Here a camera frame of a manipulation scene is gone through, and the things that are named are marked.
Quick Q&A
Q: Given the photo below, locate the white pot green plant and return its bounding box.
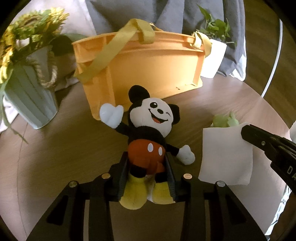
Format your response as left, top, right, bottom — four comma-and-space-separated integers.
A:
193, 6, 236, 79

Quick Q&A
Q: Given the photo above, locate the sunflower bouquet in grey vase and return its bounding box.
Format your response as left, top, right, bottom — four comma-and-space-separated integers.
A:
0, 7, 87, 144

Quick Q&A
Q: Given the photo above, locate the orange plastic storage box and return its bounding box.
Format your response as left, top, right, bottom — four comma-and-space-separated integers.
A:
72, 19, 212, 120

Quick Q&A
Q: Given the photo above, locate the green dinosaur soft toy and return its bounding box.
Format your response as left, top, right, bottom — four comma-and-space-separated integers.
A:
210, 111, 239, 128

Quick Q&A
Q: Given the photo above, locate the white cloth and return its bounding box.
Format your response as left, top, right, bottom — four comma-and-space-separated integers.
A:
198, 123, 253, 186

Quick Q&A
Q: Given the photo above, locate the grey curtain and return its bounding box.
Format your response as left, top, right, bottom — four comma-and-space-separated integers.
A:
86, 0, 247, 81

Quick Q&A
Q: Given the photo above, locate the white floor lamp pole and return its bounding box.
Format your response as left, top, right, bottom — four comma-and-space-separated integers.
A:
260, 19, 284, 98

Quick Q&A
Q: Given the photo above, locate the Mickey Mouse plush toy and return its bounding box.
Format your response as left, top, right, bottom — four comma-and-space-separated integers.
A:
99, 85, 195, 210

